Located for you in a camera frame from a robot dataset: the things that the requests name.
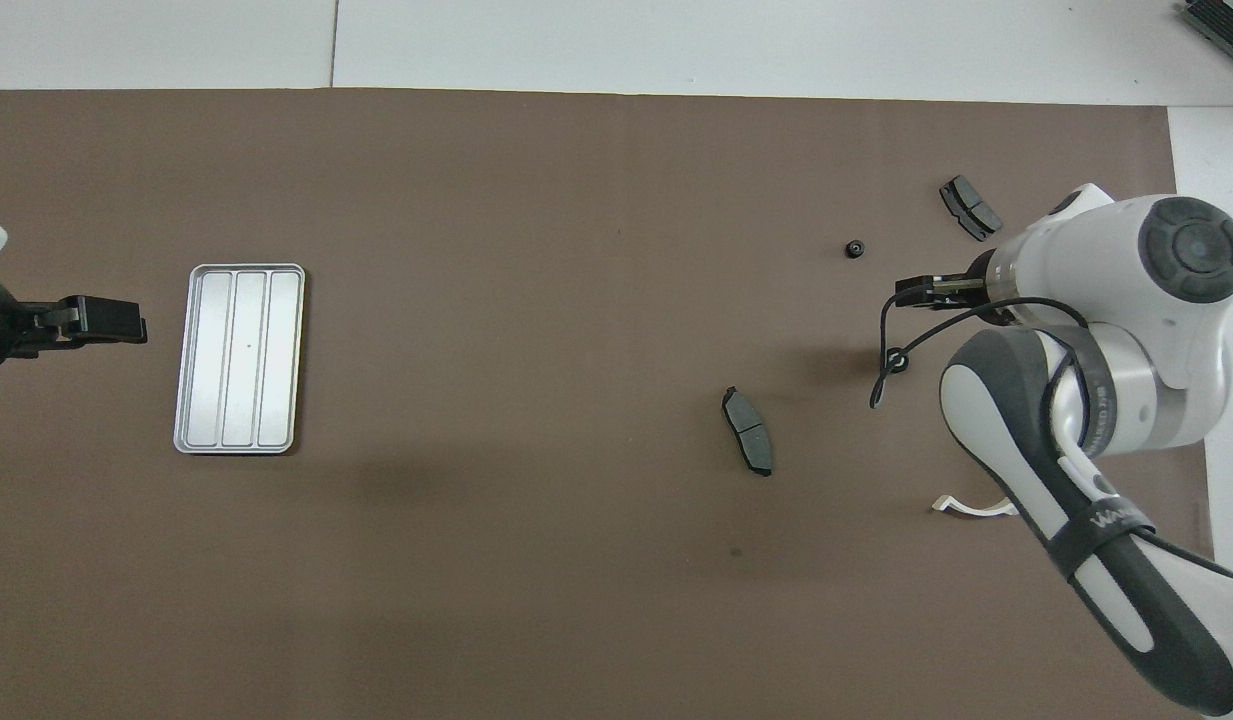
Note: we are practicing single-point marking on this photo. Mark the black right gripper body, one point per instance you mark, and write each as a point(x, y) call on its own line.
point(981, 290)

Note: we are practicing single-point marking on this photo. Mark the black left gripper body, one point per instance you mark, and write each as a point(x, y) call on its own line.
point(6, 330)

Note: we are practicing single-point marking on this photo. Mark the small black bearing gear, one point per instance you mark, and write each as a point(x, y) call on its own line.
point(855, 249)

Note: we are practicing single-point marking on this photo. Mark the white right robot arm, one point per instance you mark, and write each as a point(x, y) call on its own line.
point(1126, 260)

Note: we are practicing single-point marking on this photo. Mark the silver metal tray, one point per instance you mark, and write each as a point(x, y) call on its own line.
point(241, 360)

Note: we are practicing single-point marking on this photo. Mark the short grey brake pad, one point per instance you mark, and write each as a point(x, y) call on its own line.
point(969, 206)

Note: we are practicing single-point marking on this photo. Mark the long grey brake pad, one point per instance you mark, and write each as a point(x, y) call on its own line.
point(747, 431)

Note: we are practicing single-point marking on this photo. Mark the brown table mat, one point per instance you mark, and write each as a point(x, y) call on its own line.
point(576, 200)

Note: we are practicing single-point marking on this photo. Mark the dark ribbed metal device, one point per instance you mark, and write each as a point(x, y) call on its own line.
point(1221, 28)

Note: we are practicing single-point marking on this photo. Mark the white curved plastic bracket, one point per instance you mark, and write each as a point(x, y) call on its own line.
point(966, 508)

